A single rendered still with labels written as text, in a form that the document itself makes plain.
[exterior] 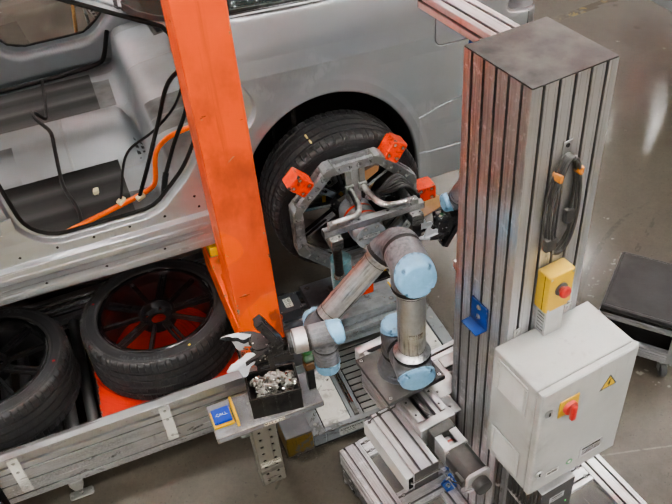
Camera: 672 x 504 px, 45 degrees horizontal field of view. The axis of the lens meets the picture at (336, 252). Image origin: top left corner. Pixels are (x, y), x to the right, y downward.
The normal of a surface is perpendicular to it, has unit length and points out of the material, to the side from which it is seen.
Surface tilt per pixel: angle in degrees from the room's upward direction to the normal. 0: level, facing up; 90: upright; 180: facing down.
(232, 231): 90
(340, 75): 90
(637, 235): 0
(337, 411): 0
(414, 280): 82
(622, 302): 0
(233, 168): 90
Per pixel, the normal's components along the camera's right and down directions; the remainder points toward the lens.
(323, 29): 0.36, 0.47
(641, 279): -0.07, -0.75
